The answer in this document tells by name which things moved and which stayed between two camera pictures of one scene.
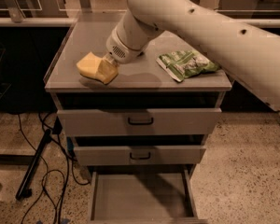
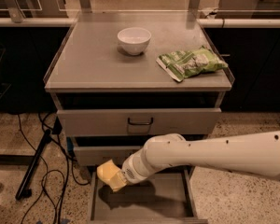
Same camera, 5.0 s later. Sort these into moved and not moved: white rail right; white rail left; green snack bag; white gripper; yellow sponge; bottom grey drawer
Moved: yellow sponge; white gripper
Not moved: white rail right; white rail left; green snack bag; bottom grey drawer
